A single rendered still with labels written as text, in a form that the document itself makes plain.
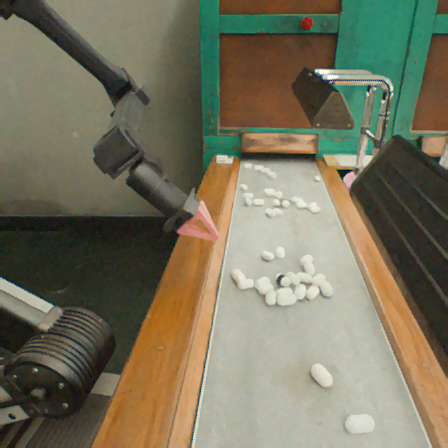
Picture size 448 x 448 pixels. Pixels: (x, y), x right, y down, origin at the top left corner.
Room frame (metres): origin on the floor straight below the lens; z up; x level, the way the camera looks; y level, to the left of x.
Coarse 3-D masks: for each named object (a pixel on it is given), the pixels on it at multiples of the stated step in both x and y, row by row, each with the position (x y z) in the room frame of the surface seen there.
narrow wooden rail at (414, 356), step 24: (336, 192) 1.12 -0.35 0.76; (360, 240) 0.81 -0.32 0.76; (360, 264) 0.72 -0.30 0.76; (384, 264) 0.70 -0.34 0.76; (384, 288) 0.61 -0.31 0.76; (384, 312) 0.54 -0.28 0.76; (408, 312) 0.54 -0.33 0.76; (408, 336) 0.48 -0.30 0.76; (408, 360) 0.43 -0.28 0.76; (432, 360) 0.43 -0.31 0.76; (408, 384) 0.40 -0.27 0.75; (432, 384) 0.39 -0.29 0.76; (432, 408) 0.35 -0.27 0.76; (432, 432) 0.32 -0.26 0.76
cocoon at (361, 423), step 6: (360, 414) 0.34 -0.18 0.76; (366, 414) 0.34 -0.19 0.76; (348, 420) 0.33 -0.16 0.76; (354, 420) 0.33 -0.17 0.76; (360, 420) 0.33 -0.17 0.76; (366, 420) 0.33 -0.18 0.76; (372, 420) 0.33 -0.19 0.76; (348, 426) 0.33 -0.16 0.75; (354, 426) 0.33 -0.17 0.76; (360, 426) 0.33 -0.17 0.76; (366, 426) 0.33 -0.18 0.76; (372, 426) 0.33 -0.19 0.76; (354, 432) 0.32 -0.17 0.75; (360, 432) 0.32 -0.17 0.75; (366, 432) 0.32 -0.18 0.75
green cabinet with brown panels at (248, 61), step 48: (240, 0) 1.56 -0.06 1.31; (288, 0) 1.54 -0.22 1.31; (336, 0) 1.53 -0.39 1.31; (384, 0) 1.51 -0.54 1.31; (432, 0) 1.49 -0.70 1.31; (240, 48) 1.56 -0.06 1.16; (288, 48) 1.54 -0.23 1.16; (336, 48) 1.51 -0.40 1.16; (384, 48) 1.51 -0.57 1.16; (432, 48) 1.49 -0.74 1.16; (240, 96) 1.56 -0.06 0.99; (288, 96) 1.54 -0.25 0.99; (432, 96) 1.49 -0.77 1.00
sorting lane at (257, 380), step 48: (240, 192) 1.18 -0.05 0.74; (288, 192) 1.18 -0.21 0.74; (240, 240) 0.85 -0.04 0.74; (288, 240) 0.85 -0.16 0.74; (336, 240) 0.85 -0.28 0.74; (336, 288) 0.65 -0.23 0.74; (240, 336) 0.51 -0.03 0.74; (288, 336) 0.51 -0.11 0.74; (336, 336) 0.51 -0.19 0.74; (384, 336) 0.51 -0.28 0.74; (240, 384) 0.41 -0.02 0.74; (288, 384) 0.41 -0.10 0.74; (336, 384) 0.41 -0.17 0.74; (384, 384) 0.41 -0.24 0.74; (240, 432) 0.33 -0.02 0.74; (288, 432) 0.33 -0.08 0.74; (336, 432) 0.33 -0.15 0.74; (384, 432) 0.33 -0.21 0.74
